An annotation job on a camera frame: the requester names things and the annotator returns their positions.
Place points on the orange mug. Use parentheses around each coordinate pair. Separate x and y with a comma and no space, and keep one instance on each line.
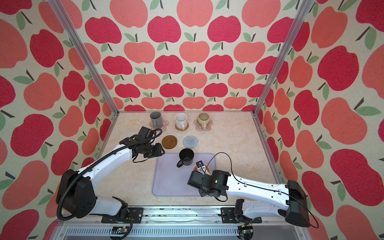
(208,171)

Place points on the black mug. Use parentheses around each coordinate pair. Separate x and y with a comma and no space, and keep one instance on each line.
(186,158)

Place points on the left aluminium frame post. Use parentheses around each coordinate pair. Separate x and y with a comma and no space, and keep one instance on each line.
(68,26)

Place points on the pink flower coaster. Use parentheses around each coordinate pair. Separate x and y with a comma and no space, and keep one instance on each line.
(200,129)
(164,127)

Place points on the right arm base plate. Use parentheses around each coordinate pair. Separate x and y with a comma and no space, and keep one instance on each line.
(234,216)

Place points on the front aluminium rail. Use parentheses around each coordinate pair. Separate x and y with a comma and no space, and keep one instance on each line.
(177,223)

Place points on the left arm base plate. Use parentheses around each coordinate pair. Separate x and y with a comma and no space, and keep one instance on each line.
(136,214)

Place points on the brown round coaster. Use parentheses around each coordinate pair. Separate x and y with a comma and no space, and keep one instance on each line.
(169,142)

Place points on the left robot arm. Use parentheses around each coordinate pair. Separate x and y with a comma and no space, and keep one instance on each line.
(76,197)

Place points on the grey mug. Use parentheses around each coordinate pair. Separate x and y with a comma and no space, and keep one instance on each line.
(156,119)

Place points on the white mug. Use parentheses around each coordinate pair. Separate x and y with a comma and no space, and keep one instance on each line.
(181,121)

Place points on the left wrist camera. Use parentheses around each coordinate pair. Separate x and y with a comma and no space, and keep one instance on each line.
(145,133)

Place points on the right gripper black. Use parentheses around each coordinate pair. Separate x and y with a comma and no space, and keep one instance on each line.
(210,178)

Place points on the beige mug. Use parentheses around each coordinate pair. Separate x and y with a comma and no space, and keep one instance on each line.
(203,120)

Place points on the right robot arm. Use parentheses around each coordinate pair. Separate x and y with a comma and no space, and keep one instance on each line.
(257,199)

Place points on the lavender silicone tray mat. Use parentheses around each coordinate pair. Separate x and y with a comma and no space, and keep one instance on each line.
(171,181)

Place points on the aluminium frame post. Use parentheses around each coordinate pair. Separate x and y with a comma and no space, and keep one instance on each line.
(303,11)
(68,26)

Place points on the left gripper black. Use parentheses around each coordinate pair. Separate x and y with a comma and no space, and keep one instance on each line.
(159,152)

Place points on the grey round knitted coaster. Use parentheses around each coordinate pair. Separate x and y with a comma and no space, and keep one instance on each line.
(190,142)

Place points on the right aluminium frame post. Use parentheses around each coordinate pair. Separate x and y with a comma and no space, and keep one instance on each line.
(303,11)

